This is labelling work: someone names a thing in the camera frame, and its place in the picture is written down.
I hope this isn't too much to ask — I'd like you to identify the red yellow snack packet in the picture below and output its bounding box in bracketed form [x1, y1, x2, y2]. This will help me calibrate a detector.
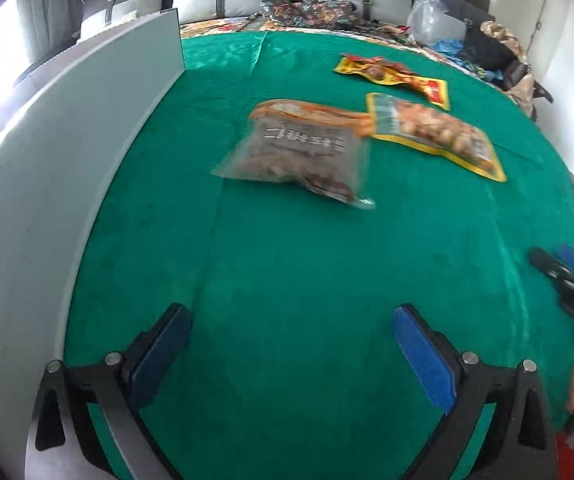
[334, 54, 451, 110]

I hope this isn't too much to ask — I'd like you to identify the brown nut snack bag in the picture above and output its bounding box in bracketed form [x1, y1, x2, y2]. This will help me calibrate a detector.
[213, 99, 375, 209]

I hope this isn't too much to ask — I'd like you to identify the green velvet table cloth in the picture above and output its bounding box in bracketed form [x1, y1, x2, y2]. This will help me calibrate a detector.
[64, 32, 574, 479]

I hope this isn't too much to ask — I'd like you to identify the white storage box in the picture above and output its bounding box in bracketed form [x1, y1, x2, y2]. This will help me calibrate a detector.
[0, 8, 186, 426]

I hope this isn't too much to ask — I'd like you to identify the yellow packet of nuts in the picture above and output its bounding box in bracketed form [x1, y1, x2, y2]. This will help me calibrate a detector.
[366, 92, 507, 182]

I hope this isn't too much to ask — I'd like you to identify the clear plastic bag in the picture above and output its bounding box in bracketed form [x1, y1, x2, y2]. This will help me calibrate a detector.
[407, 0, 467, 46]

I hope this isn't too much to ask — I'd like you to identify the floral cushion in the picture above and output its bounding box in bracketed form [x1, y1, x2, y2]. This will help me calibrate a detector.
[259, 0, 360, 30]

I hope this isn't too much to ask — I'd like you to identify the grey curtain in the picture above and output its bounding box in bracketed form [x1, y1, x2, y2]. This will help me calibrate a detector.
[17, 0, 83, 63]

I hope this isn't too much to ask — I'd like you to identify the black bag on sofa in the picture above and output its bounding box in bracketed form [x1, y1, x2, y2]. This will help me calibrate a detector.
[458, 26, 516, 70]

